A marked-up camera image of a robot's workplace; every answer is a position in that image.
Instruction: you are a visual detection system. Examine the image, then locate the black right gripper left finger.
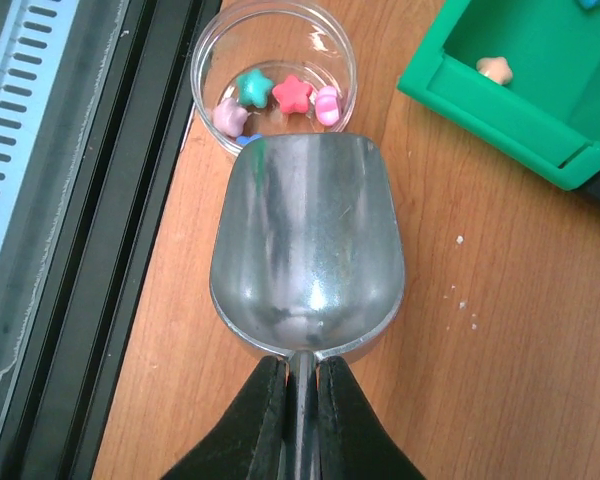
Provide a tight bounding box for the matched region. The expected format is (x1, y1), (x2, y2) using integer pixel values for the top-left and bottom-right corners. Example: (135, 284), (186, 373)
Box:
(163, 357), (286, 480)

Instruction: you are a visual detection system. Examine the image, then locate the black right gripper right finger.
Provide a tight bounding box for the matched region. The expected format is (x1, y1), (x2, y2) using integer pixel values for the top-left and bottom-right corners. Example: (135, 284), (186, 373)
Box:
(318, 356), (424, 480)

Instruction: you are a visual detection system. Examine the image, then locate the metal scoop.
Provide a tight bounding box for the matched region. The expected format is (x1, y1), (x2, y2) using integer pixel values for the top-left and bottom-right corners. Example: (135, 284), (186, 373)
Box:
(210, 133), (406, 479)

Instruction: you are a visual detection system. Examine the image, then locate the blue star candy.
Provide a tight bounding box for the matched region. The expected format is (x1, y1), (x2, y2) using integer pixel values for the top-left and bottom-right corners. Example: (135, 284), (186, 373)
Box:
(235, 133), (263, 147)
(578, 0), (600, 10)

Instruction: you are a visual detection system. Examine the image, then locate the pink star candy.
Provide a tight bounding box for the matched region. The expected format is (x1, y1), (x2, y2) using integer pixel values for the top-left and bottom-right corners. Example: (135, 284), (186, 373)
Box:
(212, 97), (249, 138)
(314, 86), (341, 127)

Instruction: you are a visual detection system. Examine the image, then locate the green plastic bin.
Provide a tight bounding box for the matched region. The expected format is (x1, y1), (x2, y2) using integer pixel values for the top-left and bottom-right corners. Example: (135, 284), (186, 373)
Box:
(398, 1), (600, 190)

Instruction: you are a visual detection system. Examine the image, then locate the red star candy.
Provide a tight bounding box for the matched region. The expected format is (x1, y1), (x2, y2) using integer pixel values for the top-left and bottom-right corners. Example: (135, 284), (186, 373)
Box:
(272, 75), (313, 115)

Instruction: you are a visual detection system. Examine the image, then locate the green star candy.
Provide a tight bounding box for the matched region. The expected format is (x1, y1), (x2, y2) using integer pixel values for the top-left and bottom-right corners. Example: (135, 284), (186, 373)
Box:
(236, 69), (274, 109)

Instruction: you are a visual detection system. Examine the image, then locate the clear plastic jar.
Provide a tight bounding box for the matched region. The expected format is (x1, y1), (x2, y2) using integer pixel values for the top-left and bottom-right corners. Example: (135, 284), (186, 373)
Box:
(190, 1), (358, 156)

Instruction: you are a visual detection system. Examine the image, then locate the peach star candy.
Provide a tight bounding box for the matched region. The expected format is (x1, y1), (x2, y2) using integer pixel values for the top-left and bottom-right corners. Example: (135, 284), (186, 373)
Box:
(476, 56), (513, 85)

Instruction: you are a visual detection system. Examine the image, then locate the light blue cable duct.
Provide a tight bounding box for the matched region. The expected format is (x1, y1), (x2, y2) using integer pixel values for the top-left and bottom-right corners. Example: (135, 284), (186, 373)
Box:
(0, 1), (78, 251)

